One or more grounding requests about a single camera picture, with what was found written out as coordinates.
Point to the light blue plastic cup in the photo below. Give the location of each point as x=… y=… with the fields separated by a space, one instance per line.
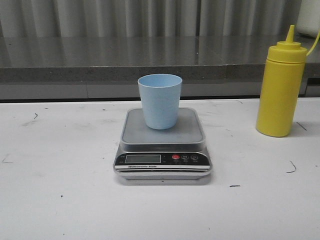
x=160 y=96

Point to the yellow squeeze bottle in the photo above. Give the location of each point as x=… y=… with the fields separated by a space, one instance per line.
x=283 y=73

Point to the silver digital kitchen scale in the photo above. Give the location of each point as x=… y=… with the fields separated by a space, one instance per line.
x=174 y=156

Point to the grey metal counter shelf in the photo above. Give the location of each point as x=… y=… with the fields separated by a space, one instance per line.
x=108 y=68

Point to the white container in background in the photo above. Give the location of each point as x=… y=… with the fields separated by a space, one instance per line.
x=308 y=22

